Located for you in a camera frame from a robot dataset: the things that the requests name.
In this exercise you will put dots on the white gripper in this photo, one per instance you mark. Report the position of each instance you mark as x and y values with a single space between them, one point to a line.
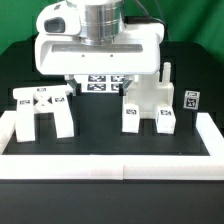
96 39

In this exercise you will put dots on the white chair back frame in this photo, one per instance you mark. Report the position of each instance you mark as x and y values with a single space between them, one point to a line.
42 100

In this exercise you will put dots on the white chair seat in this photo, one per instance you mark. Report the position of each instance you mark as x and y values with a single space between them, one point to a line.
147 92

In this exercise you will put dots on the white nut cube right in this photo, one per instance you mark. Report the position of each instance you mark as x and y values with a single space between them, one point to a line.
191 100

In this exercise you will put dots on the white U-shaped fence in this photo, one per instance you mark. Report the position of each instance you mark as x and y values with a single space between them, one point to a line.
118 167

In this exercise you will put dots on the white marker base plate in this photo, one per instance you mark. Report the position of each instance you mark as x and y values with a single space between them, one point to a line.
100 83

